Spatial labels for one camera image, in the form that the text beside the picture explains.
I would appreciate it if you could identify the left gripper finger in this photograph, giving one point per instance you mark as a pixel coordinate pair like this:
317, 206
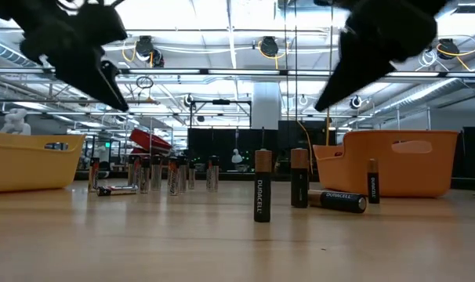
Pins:
84, 74
114, 84

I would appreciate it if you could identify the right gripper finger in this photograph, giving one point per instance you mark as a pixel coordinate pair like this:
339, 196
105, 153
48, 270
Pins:
333, 76
359, 66

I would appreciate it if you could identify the yellow plastic bin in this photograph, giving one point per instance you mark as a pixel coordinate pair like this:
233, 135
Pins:
26, 164

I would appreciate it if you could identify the black copper Duracell battery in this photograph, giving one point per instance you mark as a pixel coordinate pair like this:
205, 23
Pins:
339, 201
299, 180
263, 188
373, 184

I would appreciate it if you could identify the orange plastic bin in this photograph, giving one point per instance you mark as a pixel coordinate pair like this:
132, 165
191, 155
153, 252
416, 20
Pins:
410, 172

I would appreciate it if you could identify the red storage bin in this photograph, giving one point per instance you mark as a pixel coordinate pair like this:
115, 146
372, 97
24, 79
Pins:
150, 141
139, 151

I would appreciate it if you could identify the white pillar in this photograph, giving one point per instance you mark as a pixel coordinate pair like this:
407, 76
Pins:
265, 105

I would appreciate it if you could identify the white humanoid figure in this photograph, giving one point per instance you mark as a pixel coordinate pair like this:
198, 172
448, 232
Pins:
16, 121

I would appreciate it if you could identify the black partition panel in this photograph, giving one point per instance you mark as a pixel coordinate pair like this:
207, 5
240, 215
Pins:
222, 145

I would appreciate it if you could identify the white lamp-shaped object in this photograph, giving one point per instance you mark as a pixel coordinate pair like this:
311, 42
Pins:
236, 156

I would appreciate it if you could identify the black cabinet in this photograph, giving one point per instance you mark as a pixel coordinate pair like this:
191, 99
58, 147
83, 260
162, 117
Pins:
474, 152

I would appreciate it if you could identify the silver air duct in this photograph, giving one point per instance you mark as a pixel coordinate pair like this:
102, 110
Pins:
6, 51
418, 94

